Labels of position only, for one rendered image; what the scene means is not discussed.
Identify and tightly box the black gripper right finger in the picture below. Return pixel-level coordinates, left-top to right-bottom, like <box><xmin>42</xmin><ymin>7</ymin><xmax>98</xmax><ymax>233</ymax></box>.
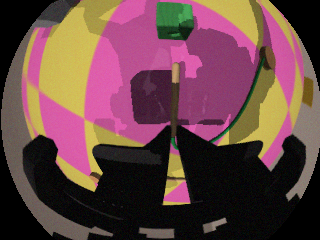
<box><xmin>176</xmin><ymin>124</ymin><xmax>263</xmax><ymax>203</ymax></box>

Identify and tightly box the green cube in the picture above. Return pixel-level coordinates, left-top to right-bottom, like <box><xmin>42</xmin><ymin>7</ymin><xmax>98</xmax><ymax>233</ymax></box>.
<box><xmin>156</xmin><ymin>1</ymin><xmax>195</xmax><ymax>40</ymax></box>

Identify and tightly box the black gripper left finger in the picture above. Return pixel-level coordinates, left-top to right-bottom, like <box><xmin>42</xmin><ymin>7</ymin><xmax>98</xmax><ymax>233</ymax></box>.
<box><xmin>92</xmin><ymin>124</ymin><xmax>172</xmax><ymax>205</ymax></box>

